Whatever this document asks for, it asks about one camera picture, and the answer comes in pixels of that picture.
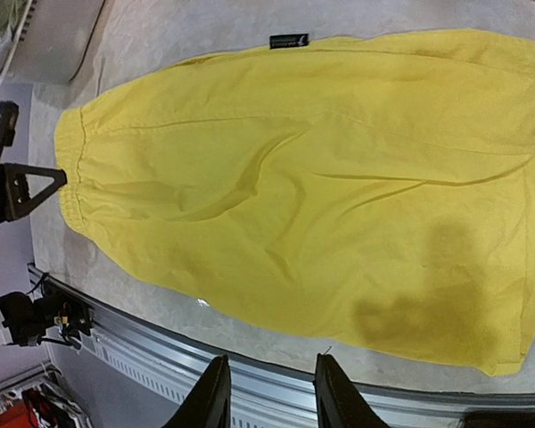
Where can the yellow shorts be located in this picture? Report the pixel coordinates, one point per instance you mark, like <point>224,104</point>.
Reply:
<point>378,192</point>

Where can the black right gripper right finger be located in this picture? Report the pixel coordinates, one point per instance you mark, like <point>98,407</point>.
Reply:
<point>339,403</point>

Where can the aluminium front rail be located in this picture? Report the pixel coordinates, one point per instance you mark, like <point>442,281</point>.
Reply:
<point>263,395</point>

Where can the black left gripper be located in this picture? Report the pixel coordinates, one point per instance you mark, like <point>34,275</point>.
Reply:
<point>16,201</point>

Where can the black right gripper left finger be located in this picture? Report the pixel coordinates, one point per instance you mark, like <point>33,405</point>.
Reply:
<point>208,404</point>

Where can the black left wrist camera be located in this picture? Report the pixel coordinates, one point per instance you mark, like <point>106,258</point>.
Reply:
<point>9,114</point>

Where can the green garment in basket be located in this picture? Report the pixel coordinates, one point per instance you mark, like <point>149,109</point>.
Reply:
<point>11,14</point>

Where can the white plastic laundry basket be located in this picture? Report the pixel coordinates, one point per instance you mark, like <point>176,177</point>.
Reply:
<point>49,45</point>

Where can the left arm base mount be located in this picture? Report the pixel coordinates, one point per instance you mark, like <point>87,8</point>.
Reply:
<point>55,318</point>

